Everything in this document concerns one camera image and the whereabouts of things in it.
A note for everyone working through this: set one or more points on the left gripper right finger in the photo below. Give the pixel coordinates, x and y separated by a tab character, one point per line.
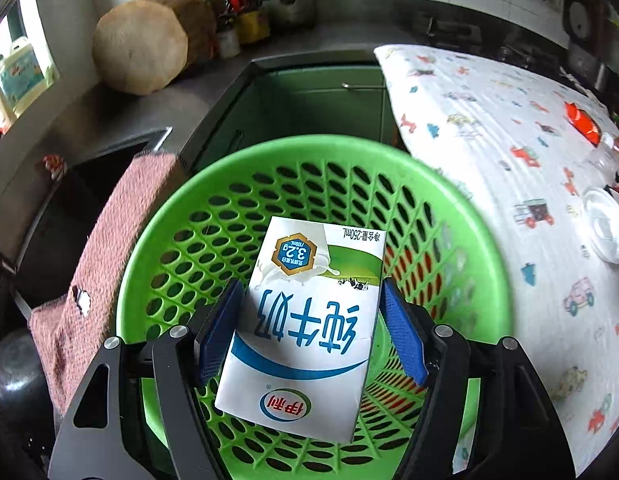
518	433

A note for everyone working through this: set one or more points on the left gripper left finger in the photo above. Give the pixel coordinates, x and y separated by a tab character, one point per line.
102	435

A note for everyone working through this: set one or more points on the white green milk carton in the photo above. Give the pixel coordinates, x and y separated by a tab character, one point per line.
299	356

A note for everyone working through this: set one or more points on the white plastic cup lid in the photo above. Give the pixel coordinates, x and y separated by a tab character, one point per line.
602	220

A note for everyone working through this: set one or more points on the orange Ovaltine snack packet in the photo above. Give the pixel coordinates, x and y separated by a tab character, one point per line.
583	123

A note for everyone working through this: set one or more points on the pink towel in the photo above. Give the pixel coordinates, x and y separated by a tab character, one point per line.
68	331

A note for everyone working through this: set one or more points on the black pot lid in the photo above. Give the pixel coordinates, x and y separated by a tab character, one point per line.
24	395

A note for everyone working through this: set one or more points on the green plastic basket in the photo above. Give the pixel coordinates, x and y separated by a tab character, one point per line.
361	210

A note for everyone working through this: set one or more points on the patterned white tablecloth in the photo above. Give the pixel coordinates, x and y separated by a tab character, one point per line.
501	135

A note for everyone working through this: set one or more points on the green cabinet drawer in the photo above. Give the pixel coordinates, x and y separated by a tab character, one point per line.
348	100

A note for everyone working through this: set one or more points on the detergent bottle on windowsill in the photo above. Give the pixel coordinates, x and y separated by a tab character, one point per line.
22	78

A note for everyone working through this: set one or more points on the round wooden chopping block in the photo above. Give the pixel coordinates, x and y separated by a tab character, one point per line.
141	46

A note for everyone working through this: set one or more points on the small white jar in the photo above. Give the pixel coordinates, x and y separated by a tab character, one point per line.
228	42

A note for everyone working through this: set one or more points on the black gas stove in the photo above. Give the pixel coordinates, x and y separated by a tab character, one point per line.
494	39

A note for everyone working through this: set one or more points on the black rice cooker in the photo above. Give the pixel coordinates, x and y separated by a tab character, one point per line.
579	24

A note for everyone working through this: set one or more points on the oil bottle with yellow label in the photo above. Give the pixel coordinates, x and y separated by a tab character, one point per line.
252	24

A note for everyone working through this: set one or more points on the steel pressure cooker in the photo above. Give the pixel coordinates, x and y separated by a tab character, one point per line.
292	2

